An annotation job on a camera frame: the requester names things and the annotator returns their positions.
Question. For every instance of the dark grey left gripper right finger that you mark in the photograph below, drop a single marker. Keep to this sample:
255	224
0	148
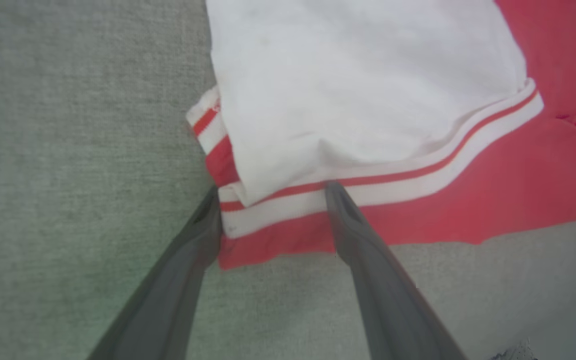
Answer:
388	300

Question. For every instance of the red and white garment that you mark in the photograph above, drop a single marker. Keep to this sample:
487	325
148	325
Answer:
368	100

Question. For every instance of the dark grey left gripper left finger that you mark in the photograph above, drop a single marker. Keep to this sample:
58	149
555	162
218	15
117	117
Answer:
168	300

